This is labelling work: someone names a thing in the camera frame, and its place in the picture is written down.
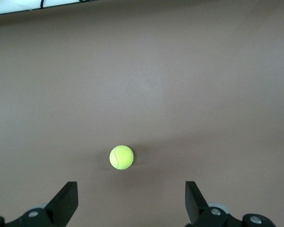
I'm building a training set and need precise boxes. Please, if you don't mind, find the brown table cover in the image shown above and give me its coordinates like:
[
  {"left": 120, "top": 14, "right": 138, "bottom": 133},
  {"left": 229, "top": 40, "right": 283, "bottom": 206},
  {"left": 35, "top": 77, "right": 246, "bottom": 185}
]
[{"left": 0, "top": 0, "right": 284, "bottom": 227}]

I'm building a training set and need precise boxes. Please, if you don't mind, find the yellow-green tennis ball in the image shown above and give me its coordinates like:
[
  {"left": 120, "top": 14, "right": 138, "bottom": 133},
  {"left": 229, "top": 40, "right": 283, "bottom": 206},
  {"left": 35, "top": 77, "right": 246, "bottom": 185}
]
[{"left": 109, "top": 145, "right": 134, "bottom": 170}]

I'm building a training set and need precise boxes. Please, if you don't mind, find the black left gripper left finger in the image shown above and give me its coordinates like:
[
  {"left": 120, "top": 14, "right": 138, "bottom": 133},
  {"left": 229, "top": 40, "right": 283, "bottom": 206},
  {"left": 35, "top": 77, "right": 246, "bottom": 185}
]
[{"left": 0, "top": 181, "right": 79, "bottom": 227}]

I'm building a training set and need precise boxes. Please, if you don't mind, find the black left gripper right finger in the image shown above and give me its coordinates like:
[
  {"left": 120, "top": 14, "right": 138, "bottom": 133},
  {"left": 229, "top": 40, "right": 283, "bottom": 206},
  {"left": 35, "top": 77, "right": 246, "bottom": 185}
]
[{"left": 185, "top": 181, "right": 275, "bottom": 227}]

